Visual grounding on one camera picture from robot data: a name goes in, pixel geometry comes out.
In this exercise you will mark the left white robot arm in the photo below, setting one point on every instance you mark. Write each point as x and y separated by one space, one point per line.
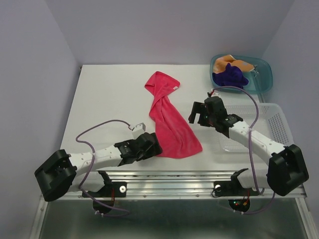
62 172

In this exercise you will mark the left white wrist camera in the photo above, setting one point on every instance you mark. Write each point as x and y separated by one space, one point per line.
137 130

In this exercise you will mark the pink towel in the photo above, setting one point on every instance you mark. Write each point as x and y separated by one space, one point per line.
175 136

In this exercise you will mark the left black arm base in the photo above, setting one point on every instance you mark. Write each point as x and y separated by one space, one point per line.
104 198

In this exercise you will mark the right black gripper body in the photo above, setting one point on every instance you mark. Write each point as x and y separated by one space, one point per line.
211 119

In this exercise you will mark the white perforated basket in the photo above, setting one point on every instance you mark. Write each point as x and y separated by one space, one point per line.
271 122

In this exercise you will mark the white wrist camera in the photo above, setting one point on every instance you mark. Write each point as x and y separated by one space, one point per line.
137 130
213 94

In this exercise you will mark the orange towel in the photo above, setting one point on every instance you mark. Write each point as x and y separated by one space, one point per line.
220 64

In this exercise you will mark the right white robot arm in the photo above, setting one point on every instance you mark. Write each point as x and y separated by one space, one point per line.
287 169

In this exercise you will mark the aluminium mounting rail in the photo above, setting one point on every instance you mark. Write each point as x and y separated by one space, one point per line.
168 185

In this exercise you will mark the blue plastic tub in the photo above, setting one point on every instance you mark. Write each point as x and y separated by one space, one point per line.
260 79

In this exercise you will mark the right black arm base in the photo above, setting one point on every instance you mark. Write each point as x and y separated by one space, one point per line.
234 188

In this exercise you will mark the purple towel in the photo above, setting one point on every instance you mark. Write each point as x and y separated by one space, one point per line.
231 76

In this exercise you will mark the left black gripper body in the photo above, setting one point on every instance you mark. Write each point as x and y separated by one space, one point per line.
154 150

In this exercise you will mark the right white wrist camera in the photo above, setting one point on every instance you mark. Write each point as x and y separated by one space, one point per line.
213 94

